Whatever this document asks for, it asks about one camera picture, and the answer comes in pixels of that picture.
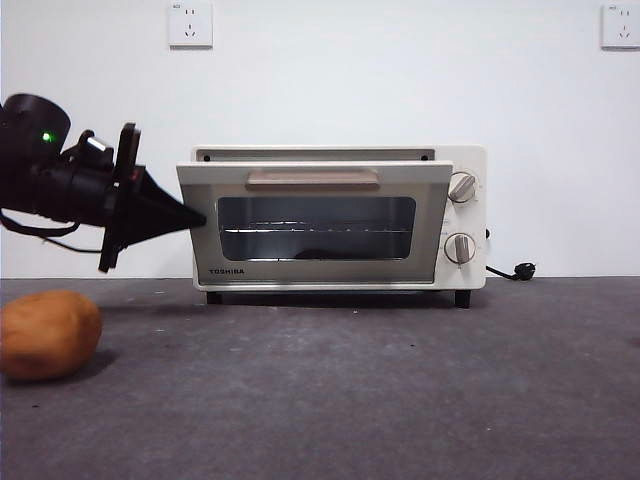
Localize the glass oven door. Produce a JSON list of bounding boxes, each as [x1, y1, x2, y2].
[[175, 160, 455, 287]]

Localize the white toaster oven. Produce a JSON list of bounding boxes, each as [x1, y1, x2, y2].
[[175, 144, 487, 310]]

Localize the brown potato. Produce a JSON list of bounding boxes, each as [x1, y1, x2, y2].
[[0, 289, 104, 384]]

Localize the beige oven door handle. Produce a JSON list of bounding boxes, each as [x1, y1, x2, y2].
[[244, 168, 381, 193]]

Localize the black power cable with plug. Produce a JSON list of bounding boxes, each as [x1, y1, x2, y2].
[[481, 227, 538, 283]]

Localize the metal wire oven rack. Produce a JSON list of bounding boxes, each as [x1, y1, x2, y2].
[[222, 217, 416, 236]]

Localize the white and beige oven knob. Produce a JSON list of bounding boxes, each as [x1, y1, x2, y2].
[[448, 171, 477, 204], [443, 232, 476, 265]]

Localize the white wall socket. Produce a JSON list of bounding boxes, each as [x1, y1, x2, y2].
[[599, 4, 640, 51], [167, 1, 214, 51]]

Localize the purple eggplant with green stem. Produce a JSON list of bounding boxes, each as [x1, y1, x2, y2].
[[293, 247, 344, 262]]

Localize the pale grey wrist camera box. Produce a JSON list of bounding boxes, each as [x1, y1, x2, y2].
[[74, 130, 115, 169]]

